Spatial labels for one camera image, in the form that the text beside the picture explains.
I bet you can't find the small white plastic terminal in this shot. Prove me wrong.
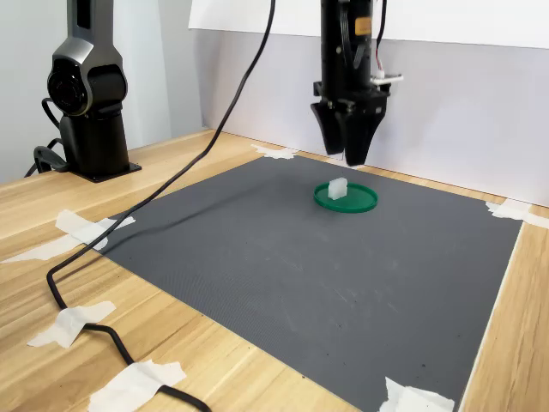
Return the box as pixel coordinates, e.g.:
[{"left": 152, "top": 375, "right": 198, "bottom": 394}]
[{"left": 328, "top": 176, "right": 349, "bottom": 202}]

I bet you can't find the round green lid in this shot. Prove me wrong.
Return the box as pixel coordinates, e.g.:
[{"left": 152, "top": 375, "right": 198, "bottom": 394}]
[{"left": 312, "top": 181, "right": 379, "bottom": 215}]

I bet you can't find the white tape piece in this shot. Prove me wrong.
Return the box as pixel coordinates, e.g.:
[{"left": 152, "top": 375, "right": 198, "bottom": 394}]
[
  {"left": 27, "top": 300, "right": 118, "bottom": 349},
  {"left": 250, "top": 143, "right": 299, "bottom": 161},
  {"left": 485, "top": 199, "right": 549, "bottom": 229},
  {"left": 0, "top": 209, "right": 136, "bottom": 264},
  {"left": 378, "top": 376, "right": 456, "bottom": 412},
  {"left": 87, "top": 359, "right": 188, "bottom": 412}
]

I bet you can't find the dark grey mat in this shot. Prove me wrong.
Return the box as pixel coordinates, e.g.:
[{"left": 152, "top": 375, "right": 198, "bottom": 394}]
[{"left": 97, "top": 154, "right": 526, "bottom": 412}]

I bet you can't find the black wrist ribbon cable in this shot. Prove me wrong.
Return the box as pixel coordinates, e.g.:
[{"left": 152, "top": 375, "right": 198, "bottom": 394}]
[{"left": 339, "top": 6, "right": 370, "bottom": 70}]

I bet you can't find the thin coloured camera wire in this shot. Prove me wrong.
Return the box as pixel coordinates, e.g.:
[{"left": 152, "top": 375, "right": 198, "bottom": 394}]
[{"left": 373, "top": 0, "right": 389, "bottom": 79}]

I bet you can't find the long black camera cable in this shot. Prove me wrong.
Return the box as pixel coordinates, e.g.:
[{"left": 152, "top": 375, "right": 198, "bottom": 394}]
[{"left": 45, "top": 0, "right": 276, "bottom": 412}]

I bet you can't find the black arm base cable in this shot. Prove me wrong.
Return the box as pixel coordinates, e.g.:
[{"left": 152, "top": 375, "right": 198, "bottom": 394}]
[{"left": 23, "top": 97, "right": 70, "bottom": 179}]

